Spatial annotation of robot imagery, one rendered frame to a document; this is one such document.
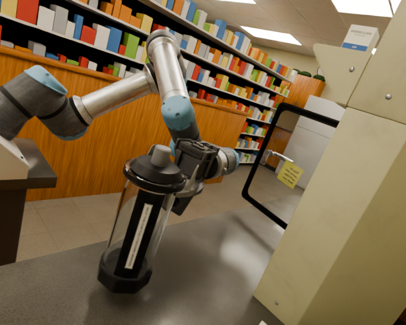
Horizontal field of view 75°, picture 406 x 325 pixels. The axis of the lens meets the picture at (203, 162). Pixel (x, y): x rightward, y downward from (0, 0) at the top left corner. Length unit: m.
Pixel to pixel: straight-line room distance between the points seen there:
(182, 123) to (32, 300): 0.44
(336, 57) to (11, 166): 0.84
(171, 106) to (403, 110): 0.45
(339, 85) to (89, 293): 0.61
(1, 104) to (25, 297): 0.56
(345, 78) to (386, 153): 0.16
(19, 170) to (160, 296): 0.54
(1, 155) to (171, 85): 0.48
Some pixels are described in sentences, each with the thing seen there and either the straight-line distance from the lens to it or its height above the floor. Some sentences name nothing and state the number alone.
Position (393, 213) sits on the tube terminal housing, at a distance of 0.60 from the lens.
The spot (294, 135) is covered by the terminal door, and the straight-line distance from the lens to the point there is 0.97.
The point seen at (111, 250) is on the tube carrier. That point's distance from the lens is 0.51.
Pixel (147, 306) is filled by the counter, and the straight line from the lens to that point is 0.58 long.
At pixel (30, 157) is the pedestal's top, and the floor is 0.94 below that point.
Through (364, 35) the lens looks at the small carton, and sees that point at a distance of 0.67.
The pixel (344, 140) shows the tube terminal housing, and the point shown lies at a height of 1.35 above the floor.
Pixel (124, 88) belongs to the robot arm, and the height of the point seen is 1.25.
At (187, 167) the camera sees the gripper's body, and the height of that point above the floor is 1.20.
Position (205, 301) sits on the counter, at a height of 0.94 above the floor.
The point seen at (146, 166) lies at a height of 1.21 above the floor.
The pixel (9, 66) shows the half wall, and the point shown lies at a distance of 2.18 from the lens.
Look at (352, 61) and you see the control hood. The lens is 0.60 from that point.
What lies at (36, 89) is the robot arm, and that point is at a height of 1.18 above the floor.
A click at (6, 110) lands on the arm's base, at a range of 0.95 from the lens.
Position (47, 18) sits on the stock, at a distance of 2.73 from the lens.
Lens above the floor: 1.37
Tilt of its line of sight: 17 degrees down
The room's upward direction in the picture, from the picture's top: 20 degrees clockwise
